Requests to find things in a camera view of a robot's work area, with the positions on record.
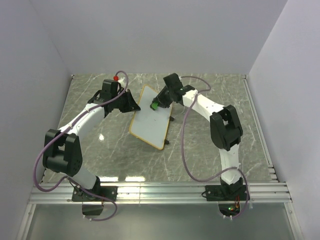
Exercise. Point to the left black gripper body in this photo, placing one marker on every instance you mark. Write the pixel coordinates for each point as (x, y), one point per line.
(120, 102)

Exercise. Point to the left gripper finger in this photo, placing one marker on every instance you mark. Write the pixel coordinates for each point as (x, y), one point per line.
(130, 98)
(131, 106)

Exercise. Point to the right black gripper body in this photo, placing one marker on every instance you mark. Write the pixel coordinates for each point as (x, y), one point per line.
(166, 98)

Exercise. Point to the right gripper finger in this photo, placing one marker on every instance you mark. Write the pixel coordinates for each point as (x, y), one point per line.
(160, 105)
(157, 100)

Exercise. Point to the green whiteboard eraser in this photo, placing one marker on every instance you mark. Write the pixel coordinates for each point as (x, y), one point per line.
(154, 106)

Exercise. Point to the white board with orange frame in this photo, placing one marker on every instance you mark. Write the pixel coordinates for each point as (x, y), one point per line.
(150, 126)

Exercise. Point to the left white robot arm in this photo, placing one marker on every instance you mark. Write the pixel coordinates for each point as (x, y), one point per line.
(62, 151)

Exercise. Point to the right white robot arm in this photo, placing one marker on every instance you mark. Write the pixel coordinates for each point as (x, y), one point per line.
(224, 125)

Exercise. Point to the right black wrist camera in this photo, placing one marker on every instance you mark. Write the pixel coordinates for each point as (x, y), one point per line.
(173, 82)

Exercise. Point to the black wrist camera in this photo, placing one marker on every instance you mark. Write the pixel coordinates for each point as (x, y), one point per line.
(173, 82)
(109, 86)

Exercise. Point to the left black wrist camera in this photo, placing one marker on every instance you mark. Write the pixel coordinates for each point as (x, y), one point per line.
(109, 86)

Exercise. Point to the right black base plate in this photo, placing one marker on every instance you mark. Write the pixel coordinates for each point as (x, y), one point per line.
(226, 193)

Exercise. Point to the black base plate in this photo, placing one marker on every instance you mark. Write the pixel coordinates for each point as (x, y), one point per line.
(103, 193)
(226, 193)

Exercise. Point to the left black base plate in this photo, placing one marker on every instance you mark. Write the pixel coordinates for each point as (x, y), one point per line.
(103, 193)

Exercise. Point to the aluminium mounting rail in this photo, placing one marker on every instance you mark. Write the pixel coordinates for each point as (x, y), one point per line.
(163, 193)

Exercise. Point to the right side aluminium rail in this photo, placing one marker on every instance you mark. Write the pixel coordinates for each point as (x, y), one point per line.
(271, 168)

